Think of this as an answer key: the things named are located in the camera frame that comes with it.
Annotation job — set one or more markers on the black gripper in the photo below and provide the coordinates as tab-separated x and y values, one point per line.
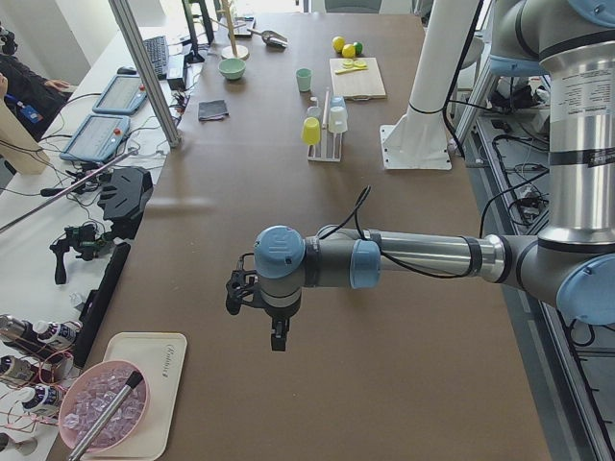
280	314

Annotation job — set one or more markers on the mint green plastic cup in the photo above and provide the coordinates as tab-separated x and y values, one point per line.
303	79

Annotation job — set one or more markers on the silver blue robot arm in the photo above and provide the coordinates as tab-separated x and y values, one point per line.
570	263

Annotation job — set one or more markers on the white wooden cup holder rack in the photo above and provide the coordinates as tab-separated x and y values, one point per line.
329	149

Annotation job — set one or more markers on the yellow plastic cup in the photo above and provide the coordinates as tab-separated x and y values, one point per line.
311	131

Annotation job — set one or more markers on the white plastic cup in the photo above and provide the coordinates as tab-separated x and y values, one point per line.
338	120

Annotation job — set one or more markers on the cream plastic tray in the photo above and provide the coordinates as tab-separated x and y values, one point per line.
160	358

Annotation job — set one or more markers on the metal spoon black tip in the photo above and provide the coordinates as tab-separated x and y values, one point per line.
133	380

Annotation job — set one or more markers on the black flat bar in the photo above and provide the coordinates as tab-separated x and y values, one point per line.
97	304

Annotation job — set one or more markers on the pink bowl of ice cubes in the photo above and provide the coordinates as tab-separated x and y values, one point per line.
91	394

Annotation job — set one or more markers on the black gripper stand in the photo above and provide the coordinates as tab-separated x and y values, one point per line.
123	199

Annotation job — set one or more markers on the tea bottle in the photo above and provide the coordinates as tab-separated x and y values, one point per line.
57	335
42	400

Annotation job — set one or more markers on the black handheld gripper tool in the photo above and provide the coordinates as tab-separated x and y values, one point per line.
84	240

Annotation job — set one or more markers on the dark grey folded cloth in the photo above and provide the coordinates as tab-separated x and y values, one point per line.
212	110

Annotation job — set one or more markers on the wooden cutting board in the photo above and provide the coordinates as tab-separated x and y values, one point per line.
365	84

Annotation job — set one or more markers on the lower teach pendant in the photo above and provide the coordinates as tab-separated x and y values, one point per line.
97	139

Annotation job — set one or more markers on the teach pendant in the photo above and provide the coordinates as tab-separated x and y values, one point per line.
124	95
97	139

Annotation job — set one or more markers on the green ceramic bowl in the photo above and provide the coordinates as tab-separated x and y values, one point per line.
232	69

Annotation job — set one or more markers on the lemon slices on board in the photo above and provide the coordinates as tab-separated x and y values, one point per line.
349	66

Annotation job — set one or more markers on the upper teach pendant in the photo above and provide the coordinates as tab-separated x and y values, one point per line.
124	95

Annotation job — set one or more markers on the wooden mug tree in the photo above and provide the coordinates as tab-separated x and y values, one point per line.
226	22

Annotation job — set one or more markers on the yellow lemon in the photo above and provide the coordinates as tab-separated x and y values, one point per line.
338	43
349	51

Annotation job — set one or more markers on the metal scoop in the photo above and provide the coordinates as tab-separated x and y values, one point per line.
271	38

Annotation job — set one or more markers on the computer mouse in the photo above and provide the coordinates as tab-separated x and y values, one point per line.
126	70

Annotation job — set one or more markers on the black keyboard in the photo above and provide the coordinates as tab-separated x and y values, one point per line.
157	51

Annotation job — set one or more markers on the seated person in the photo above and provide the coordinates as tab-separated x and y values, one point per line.
34	100

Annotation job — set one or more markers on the aluminium frame post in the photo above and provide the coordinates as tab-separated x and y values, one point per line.
129	29

